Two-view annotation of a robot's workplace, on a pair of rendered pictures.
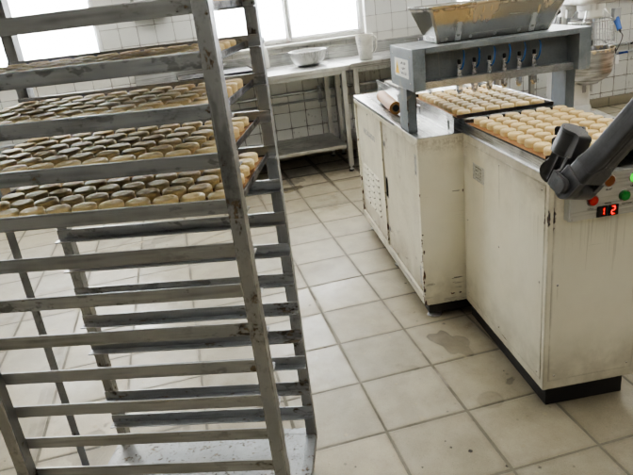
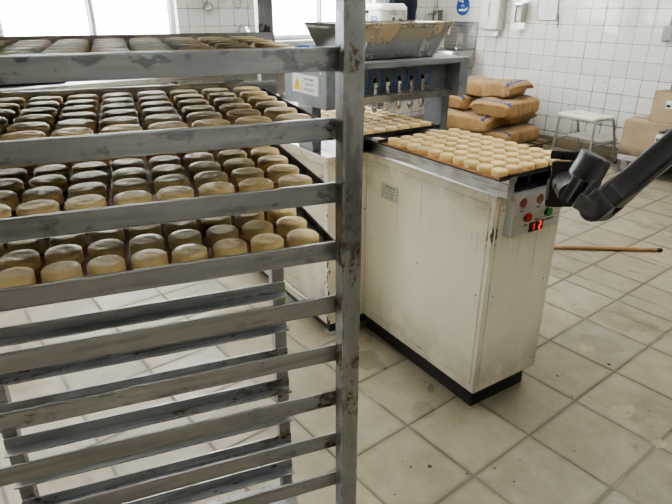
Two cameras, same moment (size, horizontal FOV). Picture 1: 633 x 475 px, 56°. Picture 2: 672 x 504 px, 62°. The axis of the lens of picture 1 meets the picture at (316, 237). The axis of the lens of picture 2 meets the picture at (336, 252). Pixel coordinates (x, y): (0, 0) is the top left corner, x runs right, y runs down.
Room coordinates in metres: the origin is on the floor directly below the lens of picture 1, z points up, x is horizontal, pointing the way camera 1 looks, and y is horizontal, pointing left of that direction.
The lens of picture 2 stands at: (0.40, 0.50, 1.39)
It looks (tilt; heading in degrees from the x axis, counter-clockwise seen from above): 24 degrees down; 333
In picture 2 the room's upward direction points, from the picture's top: straight up
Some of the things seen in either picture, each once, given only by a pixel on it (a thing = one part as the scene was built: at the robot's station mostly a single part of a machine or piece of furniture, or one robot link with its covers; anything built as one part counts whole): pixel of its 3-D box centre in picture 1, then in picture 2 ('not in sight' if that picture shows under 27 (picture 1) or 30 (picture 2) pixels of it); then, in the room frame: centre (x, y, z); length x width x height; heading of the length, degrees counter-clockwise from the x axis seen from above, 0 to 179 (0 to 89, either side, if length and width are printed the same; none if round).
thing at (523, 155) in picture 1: (444, 111); (335, 130); (2.61, -0.63, 0.87); 2.01 x 0.03 x 0.07; 6
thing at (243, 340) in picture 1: (192, 342); (157, 414); (1.52, 0.40, 0.51); 0.64 x 0.03 x 0.03; 83
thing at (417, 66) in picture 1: (486, 78); (377, 99); (2.51, -0.78, 1.01); 0.72 x 0.33 x 0.34; 96
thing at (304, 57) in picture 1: (308, 57); not in sight; (5.23, -0.11, 0.94); 0.33 x 0.33 x 0.12
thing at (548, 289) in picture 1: (542, 247); (448, 260); (2.01, -0.83, 0.45); 0.70 x 0.34 x 0.90; 6
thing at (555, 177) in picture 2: not in sight; (565, 184); (1.31, -0.58, 0.99); 0.07 x 0.07 x 0.10; 51
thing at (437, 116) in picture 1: (407, 101); not in sight; (2.96, -0.53, 0.88); 1.28 x 0.01 x 0.07; 6
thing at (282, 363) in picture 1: (199, 368); (162, 443); (1.52, 0.40, 0.42); 0.64 x 0.03 x 0.03; 83
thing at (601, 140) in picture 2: not in sight; (586, 137); (4.02, -4.02, 0.23); 0.45 x 0.45 x 0.46; 3
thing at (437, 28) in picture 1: (485, 17); (379, 40); (2.51, -0.78, 1.25); 0.56 x 0.29 x 0.14; 96
